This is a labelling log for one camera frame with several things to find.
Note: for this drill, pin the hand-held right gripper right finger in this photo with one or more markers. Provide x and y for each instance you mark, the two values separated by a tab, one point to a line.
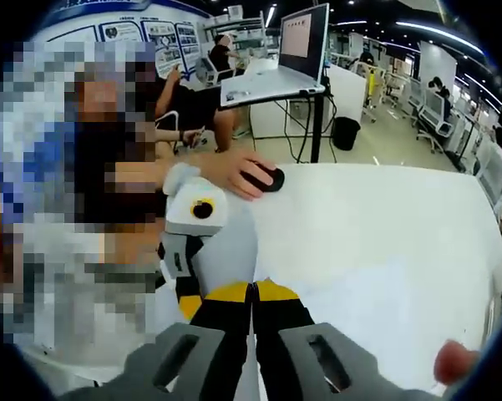
288	355

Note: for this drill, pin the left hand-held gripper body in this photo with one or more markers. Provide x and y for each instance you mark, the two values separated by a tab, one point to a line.
192	221

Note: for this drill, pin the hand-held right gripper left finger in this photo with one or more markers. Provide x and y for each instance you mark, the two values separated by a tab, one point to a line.
217	355

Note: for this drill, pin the white cloth sheet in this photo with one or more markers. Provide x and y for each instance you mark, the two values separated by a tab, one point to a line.
229	259

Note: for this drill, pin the person's right hand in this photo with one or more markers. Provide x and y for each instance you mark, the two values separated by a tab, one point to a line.
455	363

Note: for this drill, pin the white phone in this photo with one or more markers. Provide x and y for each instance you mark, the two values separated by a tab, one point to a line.
198	138

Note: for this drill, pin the black computer mouse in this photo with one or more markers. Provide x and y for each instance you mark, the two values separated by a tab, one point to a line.
276	179

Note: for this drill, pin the black trash bin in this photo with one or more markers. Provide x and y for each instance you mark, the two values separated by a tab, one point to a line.
346	133

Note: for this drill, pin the silver laptop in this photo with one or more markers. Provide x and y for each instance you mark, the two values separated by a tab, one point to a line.
300	37

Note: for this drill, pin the white office chair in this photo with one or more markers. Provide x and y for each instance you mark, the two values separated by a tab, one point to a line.
436	121

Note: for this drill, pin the blue white wall poster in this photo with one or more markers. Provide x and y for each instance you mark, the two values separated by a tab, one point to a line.
121	31

